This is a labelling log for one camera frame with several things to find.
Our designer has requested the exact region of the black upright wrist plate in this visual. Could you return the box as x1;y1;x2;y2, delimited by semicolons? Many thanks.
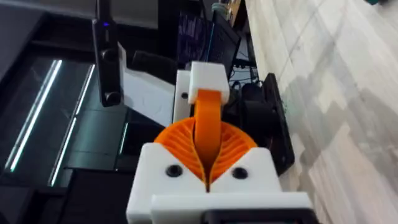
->
262;72;295;177

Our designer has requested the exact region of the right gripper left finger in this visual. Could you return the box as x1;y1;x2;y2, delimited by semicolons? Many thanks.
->
126;117;208;224

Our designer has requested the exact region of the dark computer monitor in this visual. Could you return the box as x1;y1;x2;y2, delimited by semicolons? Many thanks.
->
176;11;215;67
207;12;242;80

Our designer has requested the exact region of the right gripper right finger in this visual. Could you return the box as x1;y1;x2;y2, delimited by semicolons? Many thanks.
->
210;121;282;193

